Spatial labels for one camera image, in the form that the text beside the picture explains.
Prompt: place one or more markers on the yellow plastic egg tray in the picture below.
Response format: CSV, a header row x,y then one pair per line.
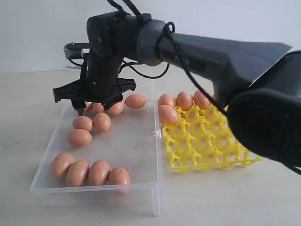
x,y
201,140

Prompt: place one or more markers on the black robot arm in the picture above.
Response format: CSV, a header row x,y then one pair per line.
x,y
257,85

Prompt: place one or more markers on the brown egg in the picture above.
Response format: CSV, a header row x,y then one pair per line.
x,y
79,137
77,173
200,100
61,164
166,99
98,108
167,114
99,173
119,176
102,122
83,122
184,100
89,106
117,108
135,101

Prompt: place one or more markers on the clear plastic tray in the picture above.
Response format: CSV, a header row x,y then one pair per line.
x,y
132,142

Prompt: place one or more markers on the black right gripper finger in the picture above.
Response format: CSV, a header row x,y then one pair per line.
x,y
114,94

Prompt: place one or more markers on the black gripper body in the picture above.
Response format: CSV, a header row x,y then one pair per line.
x,y
101,75

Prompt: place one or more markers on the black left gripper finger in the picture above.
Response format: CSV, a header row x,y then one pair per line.
x,y
74,91

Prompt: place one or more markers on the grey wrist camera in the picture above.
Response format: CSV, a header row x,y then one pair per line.
x,y
73,50

